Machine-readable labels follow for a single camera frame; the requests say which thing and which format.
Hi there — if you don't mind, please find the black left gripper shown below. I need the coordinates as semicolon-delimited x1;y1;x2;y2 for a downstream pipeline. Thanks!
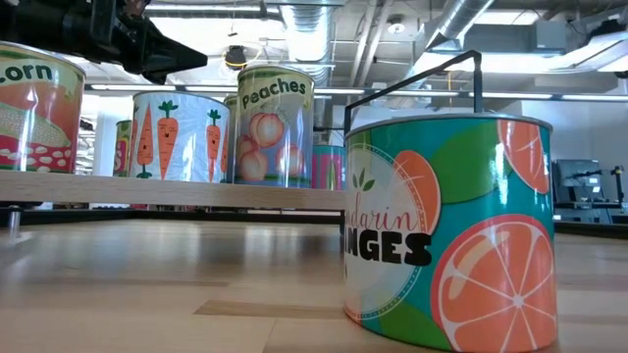
63;0;208;84

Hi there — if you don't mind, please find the white carrot print can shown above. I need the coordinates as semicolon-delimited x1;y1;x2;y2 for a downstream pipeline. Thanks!
128;90;232;184

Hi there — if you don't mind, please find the green polka dot can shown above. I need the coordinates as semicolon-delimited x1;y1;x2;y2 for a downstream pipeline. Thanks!
113;120;134;178

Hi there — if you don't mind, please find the tall corn can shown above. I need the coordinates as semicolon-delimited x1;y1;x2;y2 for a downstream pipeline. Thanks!
0;40;87;174

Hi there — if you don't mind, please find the small teal pink corn can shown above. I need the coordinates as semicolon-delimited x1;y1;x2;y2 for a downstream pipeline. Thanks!
311;144;347;191

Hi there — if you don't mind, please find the mandarin oranges can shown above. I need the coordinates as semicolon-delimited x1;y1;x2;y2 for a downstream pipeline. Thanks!
342;113;559;353

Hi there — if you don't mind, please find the wooden shelf board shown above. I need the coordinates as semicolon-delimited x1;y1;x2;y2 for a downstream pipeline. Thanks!
0;170;347;211

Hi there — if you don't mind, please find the silver shelf foot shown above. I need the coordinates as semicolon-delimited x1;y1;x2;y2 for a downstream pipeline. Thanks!
7;205;25;234

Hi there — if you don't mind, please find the white column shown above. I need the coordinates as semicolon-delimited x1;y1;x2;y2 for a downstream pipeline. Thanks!
92;108;119;177

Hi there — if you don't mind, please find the background robot workstation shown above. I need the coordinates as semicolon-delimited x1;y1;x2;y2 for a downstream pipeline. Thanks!
551;157;628;226

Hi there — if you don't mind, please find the black overhead camera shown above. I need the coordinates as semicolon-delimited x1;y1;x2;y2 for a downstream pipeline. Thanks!
224;44;249;70

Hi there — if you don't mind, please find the large silver ceiling duct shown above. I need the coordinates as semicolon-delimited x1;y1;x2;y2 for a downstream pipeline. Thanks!
279;3;340;148

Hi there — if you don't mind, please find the slanted silver ceiling duct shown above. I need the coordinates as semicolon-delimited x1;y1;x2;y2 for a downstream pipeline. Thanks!
424;0;495;50

